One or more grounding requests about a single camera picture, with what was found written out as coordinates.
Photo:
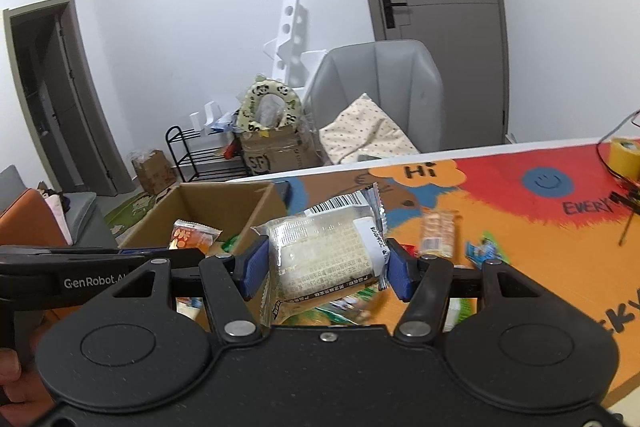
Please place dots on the black shoe rack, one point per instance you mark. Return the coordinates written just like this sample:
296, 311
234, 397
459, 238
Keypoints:
200, 157

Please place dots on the orange paw-print packet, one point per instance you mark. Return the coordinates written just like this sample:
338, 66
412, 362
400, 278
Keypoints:
192, 237

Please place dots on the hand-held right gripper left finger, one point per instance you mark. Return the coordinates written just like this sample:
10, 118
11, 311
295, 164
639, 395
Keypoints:
255, 268

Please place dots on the pink white cloth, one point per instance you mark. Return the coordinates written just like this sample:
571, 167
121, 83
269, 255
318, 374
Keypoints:
57, 217

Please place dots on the logo cardboard box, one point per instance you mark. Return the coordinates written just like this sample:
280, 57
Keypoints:
280, 154

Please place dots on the person's left hand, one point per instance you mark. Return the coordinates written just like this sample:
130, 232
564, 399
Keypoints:
7, 374

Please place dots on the cream dotted cushion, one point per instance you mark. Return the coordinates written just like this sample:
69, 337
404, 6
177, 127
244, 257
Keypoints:
365, 132

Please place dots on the orange sofa cushion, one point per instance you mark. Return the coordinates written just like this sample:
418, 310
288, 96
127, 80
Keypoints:
25, 224

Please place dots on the pile of mixed snack packets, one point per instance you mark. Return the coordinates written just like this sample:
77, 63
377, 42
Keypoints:
340, 307

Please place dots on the yellow tape roll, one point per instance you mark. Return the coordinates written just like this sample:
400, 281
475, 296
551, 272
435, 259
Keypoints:
626, 157

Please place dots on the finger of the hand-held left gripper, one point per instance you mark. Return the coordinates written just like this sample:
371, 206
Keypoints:
140, 252

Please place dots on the black thin tool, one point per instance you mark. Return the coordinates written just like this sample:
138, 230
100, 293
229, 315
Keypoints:
630, 198

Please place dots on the brown cardboard box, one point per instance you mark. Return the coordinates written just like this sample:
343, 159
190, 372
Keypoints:
215, 204

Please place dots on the green floor mat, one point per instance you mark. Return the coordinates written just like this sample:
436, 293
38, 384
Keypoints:
132, 212

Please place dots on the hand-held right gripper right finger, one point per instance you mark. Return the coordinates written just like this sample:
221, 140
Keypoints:
400, 273

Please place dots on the grey chair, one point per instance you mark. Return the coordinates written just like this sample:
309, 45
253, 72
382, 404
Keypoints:
395, 77

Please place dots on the clear cake packet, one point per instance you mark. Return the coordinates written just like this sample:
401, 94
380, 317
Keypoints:
320, 252

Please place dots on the grey sofa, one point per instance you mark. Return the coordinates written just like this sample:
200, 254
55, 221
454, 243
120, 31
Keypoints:
87, 227

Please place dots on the orange biscuit packet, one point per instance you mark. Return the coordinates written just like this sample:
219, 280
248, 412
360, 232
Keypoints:
438, 234

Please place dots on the white plastic rack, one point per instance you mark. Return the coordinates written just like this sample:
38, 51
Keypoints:
292, 37

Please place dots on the small printed cardboard box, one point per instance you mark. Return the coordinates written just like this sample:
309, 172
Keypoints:
152, 172

